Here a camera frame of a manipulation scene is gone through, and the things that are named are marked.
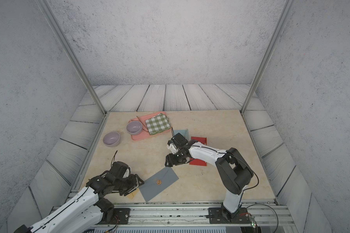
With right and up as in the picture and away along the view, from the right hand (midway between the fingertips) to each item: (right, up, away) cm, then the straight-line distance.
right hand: (170, 164), depth 85 cm
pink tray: (-19, +16, +21) cm, 33 cm away
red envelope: (+14, +5, -13) cm, 20 cm away
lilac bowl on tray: (-27, +21, +22) cm, 40 cm away
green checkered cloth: (-11, +24, +26) cm, 37 cm away
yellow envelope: (-20, -15, -6) cm, 26 cm away
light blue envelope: (+10, +17, +24) cm, 31 cm away
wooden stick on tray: (-22, +23, +24) cm, 40 cm away
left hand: (-14, -9, -7) cm, 18 cm away
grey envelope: (-9, -12, -2) cm, 15 cm away
